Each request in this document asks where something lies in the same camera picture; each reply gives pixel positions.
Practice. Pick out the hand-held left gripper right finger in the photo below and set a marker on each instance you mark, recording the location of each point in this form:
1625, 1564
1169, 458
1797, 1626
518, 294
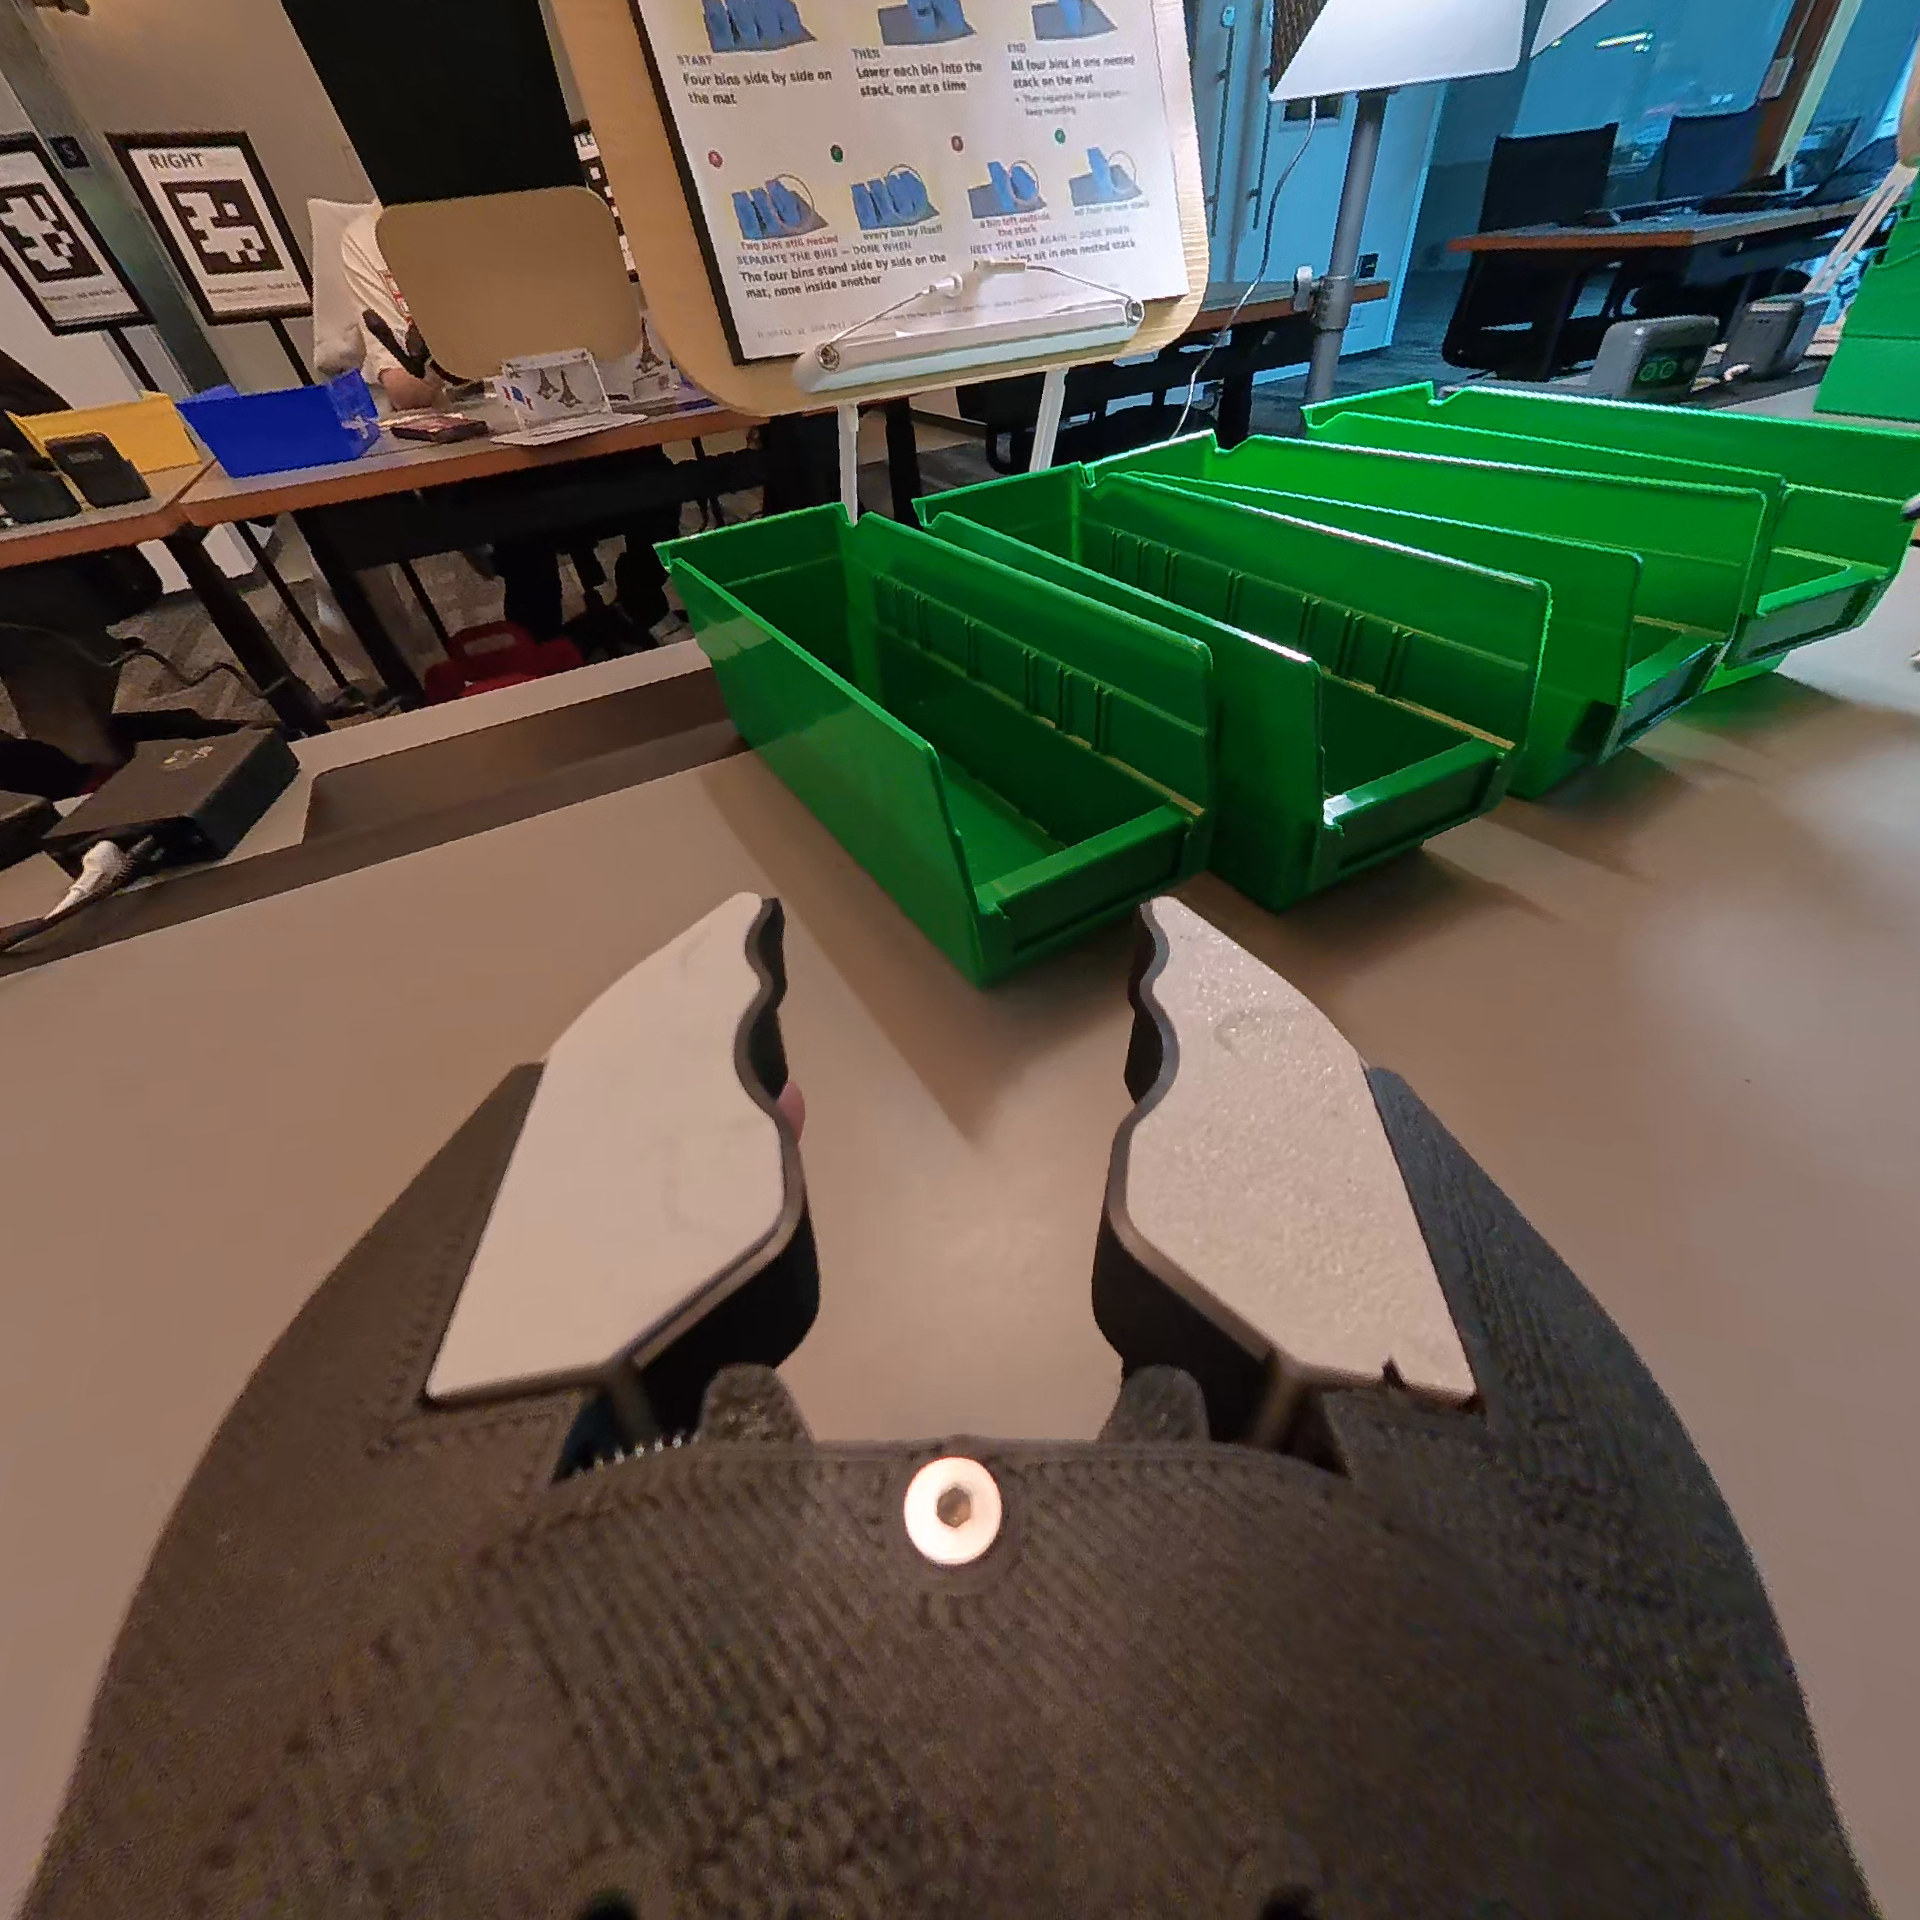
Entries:
1290, 1200

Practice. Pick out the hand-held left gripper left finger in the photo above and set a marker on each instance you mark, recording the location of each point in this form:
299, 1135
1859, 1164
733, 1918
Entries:
630, 1200

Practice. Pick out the green plastic bin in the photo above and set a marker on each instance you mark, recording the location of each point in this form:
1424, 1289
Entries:
1831, 510
1575, 751
1351, 631
840, 721

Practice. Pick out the grey desk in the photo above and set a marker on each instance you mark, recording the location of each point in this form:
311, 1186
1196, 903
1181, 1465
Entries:
1650, 974

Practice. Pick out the dark office desk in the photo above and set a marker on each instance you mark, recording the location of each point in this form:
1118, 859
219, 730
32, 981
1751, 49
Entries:
1650, 225

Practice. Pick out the red bag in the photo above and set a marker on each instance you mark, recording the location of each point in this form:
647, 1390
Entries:
502, 661

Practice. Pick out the black box device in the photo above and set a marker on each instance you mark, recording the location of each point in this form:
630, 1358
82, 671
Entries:
195, 788

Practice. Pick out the brown long table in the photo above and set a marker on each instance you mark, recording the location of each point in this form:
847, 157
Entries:
300, 492

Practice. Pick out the printed picture card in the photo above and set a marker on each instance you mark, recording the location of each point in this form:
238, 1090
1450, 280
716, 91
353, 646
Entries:
554, 390

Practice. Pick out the blue plastic bin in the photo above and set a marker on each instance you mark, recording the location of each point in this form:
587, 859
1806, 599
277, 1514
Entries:
270, 435

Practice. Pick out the black flat device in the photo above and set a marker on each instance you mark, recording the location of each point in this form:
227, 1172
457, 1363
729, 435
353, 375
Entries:
98, 469
30, 489

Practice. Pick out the grey power station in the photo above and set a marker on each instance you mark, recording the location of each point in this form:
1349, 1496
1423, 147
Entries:
1771, 338
1650, 360

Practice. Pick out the yellow plastic bin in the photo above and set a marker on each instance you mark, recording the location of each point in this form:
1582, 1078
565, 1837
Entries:
104, 428

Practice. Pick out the grey metal pole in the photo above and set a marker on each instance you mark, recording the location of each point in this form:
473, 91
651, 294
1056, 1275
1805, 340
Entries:
1351, 225

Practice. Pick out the wooden clipboard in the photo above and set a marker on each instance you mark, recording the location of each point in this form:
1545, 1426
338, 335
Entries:
630, 181

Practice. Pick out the nested green bin stack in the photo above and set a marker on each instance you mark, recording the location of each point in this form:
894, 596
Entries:
1874, 345

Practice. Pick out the black white marker sign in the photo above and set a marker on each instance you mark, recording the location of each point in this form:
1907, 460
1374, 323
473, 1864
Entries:
61, 241
211, 225

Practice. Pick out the printed instruction sheet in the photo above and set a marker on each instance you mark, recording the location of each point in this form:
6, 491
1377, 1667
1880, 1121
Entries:
1051, 91

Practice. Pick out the white board panel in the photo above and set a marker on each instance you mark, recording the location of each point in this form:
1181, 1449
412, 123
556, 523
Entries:
1424, 45

